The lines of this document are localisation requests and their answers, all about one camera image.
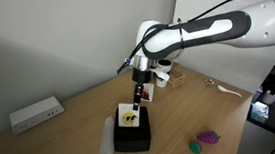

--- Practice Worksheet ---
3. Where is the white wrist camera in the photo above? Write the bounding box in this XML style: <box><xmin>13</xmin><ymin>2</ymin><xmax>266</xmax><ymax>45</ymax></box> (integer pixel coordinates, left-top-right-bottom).
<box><xmin>148</xmin><ymin>67</ymin><xmax>172</xmax><ymax>83</ymax></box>

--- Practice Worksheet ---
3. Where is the white power strip box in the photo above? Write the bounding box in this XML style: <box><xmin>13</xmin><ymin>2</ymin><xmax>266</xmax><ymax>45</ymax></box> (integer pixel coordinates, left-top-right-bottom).
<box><xmin>7</xmin><ymin>92</ymin><xmax>67</xmax><ymax>140</ymax></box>

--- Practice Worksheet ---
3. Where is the red white crumpled packet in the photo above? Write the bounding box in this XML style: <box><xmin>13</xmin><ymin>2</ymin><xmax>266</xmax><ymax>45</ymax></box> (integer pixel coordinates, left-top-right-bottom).
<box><xmin>204</xmin><ymin>78</ymin><xmax>216</xmax><ymax>88</ymax></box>

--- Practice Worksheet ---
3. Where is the purple toy grape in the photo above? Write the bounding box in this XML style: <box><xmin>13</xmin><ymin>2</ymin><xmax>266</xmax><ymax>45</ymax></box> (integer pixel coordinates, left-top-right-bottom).
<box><xmin>196</xmin><ymin>130</ymin><xmax>222</xmax><ymax>146</ymax></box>

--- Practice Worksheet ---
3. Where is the wooden slat crate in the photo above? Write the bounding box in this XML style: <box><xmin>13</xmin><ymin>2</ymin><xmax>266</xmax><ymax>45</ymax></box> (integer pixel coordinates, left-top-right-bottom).
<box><xmin>167</xmin><ymin>67</ymin><xmax>187</xmax><ymax>89</ymax></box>

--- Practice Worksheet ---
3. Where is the black plastic box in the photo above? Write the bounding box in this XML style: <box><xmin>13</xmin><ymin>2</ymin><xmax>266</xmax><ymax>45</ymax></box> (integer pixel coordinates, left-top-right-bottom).
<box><xmin>111</xmin><ymin>103</ymin><xmax>155</xmax><ymax>154</ymax></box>

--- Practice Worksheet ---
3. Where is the white ceramic spoon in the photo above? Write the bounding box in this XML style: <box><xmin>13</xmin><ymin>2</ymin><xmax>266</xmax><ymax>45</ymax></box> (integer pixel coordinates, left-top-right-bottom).
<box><xmin>215</xmin><ymin>84</ymin><xmax>244</xmax><ymax>98</ymax></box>

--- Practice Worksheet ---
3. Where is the teal blue box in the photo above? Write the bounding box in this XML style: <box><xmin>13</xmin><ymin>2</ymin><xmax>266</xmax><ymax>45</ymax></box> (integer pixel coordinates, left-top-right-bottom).
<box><xmin>249</xmin><ymin>99</ymin><xmax>272</xmax><ymax>126</ymax></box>

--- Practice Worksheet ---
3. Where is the white yellow cow book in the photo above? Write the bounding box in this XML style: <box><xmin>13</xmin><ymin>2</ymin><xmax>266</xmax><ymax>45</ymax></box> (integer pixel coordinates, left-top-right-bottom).
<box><xmin>116</xmin><ymin>102</ymin><xmax>143</xmax><ymax>129</ymax></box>

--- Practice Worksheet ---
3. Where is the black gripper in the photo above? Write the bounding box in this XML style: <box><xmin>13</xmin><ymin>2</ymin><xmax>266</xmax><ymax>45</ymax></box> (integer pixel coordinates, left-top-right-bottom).
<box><xmin>129</xmin><ymin>68</ymin><xmax>152</xmax><ymax>113</ymax></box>

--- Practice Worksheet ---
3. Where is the white handled mug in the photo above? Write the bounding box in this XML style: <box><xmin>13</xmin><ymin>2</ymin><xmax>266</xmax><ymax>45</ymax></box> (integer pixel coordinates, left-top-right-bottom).
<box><xmin>261</xmin><ymin>89</ymin><xmax>275</xmax><ymax>106</ymax></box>

